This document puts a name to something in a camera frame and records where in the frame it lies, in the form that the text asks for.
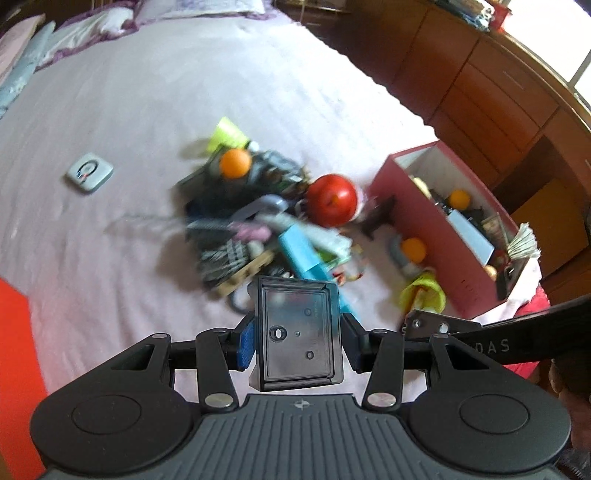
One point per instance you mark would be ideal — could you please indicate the yellow-green plastic cup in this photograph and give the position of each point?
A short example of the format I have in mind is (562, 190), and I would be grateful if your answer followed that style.
(422, 295)

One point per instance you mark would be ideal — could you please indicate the grey blue flat box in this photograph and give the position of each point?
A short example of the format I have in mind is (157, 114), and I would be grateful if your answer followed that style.
(471, 235)

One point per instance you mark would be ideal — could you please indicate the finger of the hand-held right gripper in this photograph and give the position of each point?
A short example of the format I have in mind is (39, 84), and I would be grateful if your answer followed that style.
(425, 323)

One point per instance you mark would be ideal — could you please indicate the pink cardboard box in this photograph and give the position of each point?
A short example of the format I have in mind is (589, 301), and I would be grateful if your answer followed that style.
(438, 230)

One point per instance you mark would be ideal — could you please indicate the small grey white device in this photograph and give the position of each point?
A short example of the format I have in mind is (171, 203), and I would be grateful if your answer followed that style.
(89, 173)

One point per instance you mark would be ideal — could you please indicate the light blue curved pipe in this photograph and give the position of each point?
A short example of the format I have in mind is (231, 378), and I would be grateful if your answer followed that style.
(395, 247)

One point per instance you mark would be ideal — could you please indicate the red cloth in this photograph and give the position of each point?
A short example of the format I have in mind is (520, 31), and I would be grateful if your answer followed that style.
(531, 318)

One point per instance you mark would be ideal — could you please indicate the yellow mesh shuttlecock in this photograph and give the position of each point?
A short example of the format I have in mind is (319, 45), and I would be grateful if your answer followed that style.
(226, 134)

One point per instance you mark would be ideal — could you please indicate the blue silicone case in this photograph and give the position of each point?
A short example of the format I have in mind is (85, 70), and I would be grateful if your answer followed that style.
(300, 254)

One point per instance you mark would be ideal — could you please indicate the white pillow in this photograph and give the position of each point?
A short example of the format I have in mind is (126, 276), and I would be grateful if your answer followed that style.
(198, 8)

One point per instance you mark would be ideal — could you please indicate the dark transparent open box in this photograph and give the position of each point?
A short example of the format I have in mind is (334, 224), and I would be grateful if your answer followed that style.
(196, 184)

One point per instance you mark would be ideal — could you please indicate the wooden cabinet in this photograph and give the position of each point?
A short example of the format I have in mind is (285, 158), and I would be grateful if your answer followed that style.
(485, 92)

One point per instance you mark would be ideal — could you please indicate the grey curved plastic piece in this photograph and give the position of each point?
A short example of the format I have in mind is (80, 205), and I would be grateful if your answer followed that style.
(263, 207)

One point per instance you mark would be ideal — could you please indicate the black patterned pouch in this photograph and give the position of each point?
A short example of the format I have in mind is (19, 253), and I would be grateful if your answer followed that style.
(221, 263)

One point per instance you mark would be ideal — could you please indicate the blue floral quilt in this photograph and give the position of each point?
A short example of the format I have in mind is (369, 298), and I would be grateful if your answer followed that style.
(18, 60)

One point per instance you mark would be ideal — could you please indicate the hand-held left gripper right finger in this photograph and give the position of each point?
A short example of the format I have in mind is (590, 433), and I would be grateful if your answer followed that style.
(352, 342)

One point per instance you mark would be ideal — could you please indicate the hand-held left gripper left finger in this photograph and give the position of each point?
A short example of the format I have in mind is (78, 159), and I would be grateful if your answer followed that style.
(244, 345)

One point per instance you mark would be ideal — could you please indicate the orange red sheet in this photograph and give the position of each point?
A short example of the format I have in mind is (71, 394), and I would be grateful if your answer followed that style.
(16, 350)

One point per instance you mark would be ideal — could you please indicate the yellow plush toy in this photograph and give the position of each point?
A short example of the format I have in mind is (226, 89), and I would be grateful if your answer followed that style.
(422, 184)

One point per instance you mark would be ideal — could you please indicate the dark transparent plastic case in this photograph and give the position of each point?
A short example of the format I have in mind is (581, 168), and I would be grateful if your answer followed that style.
(298, 332)

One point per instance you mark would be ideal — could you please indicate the pink bed sheet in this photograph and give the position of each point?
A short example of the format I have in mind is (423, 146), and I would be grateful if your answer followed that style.
(138, 92)

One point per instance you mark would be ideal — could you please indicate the fanned paper bundle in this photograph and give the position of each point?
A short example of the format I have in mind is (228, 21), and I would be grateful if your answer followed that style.
(524, 242)

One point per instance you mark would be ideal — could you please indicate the orange ping pong ball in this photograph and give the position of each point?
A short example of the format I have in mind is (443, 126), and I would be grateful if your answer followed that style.
(235, 164)
(413, 249)
(460, 199)

